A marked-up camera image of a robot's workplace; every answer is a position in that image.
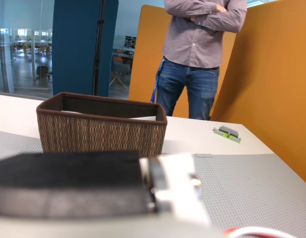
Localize person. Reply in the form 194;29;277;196
150;0;248;121

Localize large orange partition panel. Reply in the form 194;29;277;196
209;0;306;188

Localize grey and green brick build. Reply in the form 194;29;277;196
212;125;243;145

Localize curved orange partition panel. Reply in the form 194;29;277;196
128;4;237;119

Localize black office chair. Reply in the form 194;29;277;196
36;65;52;80

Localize grey chair with wooden legs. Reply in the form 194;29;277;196
109;55;132;88

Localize blue lanyard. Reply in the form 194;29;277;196
150;56;166;104

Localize grey studded baseplate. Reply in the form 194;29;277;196
0;129;306;238

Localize red and white wires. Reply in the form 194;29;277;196
222;225;293;238

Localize black stand pole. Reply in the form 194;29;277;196
92;0;106;96

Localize brown woven bin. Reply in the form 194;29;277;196
36;92;168;157

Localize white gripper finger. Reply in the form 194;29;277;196
139;153;211;225

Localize blue partition panel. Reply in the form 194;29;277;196
51;0;119;98

